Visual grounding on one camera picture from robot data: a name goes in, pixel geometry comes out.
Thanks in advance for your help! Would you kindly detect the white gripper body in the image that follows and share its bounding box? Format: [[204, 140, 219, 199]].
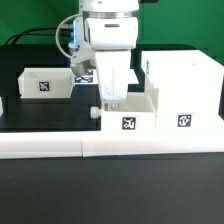
[[95, 50, 131, 103]]

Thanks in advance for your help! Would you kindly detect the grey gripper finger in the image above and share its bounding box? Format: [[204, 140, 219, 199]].
[[105, 103, 119, 111]]

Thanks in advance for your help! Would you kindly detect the white front drawer box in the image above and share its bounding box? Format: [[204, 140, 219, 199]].
[[90, 92, 156, 132]]

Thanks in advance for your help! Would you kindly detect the white drawer box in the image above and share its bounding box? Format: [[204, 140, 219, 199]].
[[18, 68, 75, 99], [90, 92, 156, 132]]

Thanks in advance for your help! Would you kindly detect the white drawer cabinet frame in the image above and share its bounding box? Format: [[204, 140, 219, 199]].
[[141, 50, 224, 129]]

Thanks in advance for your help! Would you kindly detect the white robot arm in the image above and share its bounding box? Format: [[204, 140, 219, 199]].
[[65, 0, 158, 104]]

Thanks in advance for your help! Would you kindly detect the white marker tag sheet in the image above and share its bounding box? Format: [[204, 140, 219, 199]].
[[75, 69, 139, 85]]

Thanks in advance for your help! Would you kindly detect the white front fence right segment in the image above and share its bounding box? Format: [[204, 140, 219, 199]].
[[82, 128, 224, 157]]

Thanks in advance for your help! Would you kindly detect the white fence segment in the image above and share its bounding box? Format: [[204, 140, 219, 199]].
[[0, 132, 83, 159], [82, 128, 224, 157]]

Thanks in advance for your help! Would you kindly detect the white front fence left segment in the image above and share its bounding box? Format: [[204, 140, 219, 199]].
[[0, 132, 83, 159]]

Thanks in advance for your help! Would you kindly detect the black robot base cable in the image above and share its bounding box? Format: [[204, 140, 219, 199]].
[[4, 23, 75, 46]]

